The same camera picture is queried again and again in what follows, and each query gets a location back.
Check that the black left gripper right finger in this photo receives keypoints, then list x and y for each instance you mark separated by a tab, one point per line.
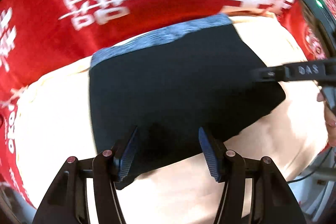
272	200

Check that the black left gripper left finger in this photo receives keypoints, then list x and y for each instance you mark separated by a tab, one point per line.
66	199

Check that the black pants with blue trim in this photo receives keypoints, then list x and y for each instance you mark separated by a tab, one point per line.
171	82

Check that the person's right hand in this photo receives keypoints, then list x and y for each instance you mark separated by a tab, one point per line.
330	121

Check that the peach cloth cover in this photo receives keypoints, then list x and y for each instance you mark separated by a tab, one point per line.
53	123

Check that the red wedding blanket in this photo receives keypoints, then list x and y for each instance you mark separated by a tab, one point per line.
131	3

